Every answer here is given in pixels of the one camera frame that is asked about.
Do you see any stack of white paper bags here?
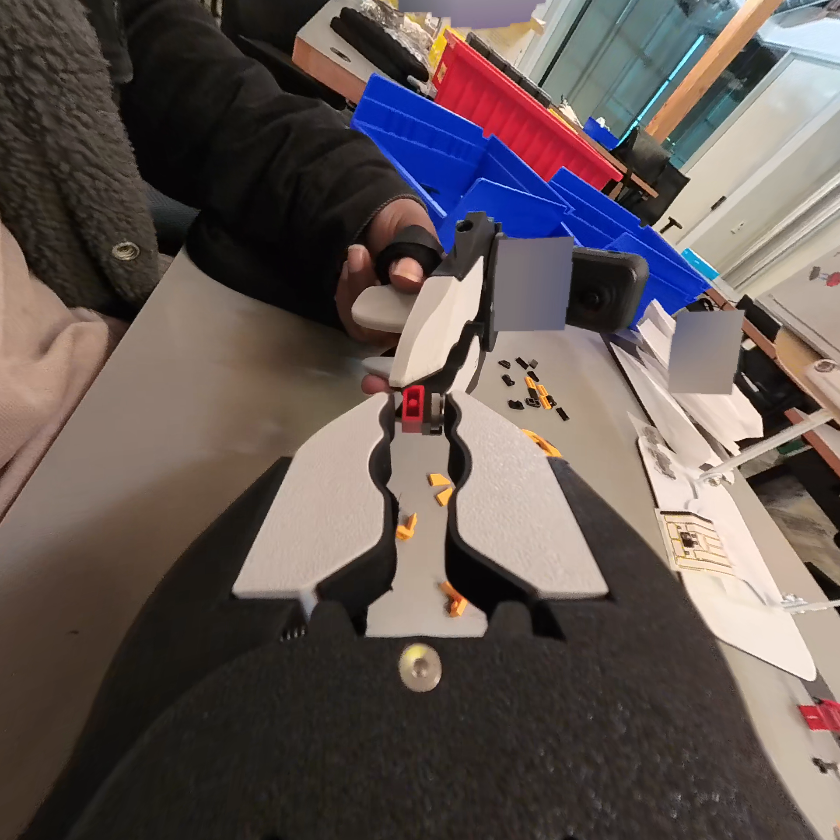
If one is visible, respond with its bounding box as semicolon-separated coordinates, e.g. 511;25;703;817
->
610;298;765;454

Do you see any cluttered wooden desk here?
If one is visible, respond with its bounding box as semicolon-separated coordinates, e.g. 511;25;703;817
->
292;0;454;102

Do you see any lego instruction booklet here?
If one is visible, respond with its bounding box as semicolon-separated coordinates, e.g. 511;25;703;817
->
755;256;840;349

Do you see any wooden post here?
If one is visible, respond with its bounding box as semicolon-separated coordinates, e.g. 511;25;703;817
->
646;0;785;142

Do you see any background wooden desk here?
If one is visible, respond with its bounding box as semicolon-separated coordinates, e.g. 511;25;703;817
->
577;125;660;198

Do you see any black fleece jacket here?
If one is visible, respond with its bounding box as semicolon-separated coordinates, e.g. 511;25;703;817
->
0;0;161;316

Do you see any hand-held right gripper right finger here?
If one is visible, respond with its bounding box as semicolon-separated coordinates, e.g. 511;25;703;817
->
446;392;610;634

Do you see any red plastic bin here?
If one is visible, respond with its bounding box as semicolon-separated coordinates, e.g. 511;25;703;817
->
433;29;624;191

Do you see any sticker sheet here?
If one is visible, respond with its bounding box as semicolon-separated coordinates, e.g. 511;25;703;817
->
656;508;736;578

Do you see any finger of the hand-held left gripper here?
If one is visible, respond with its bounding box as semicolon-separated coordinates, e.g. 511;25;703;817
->
387;255;488;389
433;322;485;396

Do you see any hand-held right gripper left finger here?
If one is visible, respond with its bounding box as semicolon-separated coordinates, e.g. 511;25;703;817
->
233;392;399;636

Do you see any white book stand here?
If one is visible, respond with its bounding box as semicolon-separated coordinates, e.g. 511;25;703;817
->
637;325;840;680

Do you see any pile of small lego parts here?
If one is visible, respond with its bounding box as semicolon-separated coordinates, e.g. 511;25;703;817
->
497;356;571;421

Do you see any clear plastic parts bag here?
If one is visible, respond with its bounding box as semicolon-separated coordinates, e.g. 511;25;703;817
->
640;427;680;476

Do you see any person's left hand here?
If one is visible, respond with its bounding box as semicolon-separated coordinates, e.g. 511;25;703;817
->
335;196;448;396

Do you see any red lego minifigure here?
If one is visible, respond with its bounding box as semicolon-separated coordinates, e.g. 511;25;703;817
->
797;699;840;732

